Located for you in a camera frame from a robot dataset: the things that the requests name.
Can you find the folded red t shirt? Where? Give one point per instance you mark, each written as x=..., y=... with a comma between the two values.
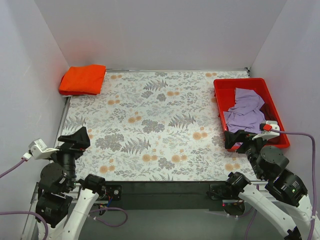
x=67, y=93

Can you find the orange t shirt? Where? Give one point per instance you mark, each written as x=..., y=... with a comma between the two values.
x=83, y=80

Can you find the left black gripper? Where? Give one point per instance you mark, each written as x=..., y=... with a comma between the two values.
x=73, y=145

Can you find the red plastic bin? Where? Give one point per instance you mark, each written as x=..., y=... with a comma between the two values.
x=224, y=91

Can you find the lavender t shirt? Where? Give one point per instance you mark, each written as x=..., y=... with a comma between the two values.
x=245, y=114

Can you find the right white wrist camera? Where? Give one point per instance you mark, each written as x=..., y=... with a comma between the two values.
x=268, y=130

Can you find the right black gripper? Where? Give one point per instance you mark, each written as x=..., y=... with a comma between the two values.
x=242, y=139

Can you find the floral patterned table mat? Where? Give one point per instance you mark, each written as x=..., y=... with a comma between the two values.
x=154, y=126

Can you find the aluminium frame rail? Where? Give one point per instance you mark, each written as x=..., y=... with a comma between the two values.
x=299, y=223

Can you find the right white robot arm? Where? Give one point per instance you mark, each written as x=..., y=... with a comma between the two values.
x=276, y=175

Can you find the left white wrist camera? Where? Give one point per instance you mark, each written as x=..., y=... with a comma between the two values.
x=38, y=150

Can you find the dark maroon t shirt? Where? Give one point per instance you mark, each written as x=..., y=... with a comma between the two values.
x=269, y=116

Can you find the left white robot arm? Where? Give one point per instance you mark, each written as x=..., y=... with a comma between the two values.
x=64, y=202

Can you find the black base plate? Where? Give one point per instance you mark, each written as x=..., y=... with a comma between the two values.
x=168, y=195

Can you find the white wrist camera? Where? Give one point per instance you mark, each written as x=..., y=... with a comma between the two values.
x=268, y=130
x=38, y=150

